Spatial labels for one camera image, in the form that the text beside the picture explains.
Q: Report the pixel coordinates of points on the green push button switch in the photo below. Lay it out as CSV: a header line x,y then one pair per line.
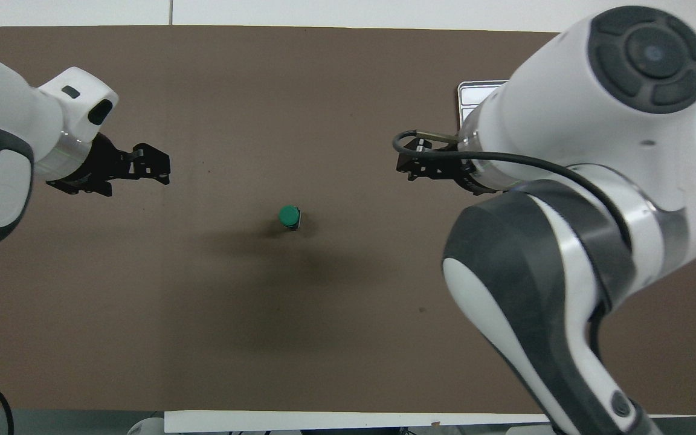
x,y
288,215

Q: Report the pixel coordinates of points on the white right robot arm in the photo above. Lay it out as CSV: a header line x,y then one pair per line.
x,y
565,121

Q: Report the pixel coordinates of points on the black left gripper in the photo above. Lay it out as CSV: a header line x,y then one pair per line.
x,y
97,169

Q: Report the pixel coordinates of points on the silver metal tray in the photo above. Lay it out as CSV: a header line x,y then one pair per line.
x,y
475,96

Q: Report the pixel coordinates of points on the brown table mat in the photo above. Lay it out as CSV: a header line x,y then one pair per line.
x,y
263,332

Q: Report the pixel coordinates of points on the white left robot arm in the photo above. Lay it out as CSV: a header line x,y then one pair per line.
x,y
3,115

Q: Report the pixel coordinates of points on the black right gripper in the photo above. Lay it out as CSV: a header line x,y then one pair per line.
x,y
466,178

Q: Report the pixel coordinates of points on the white rounded object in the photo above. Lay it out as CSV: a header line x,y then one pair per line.
x,y
145,428

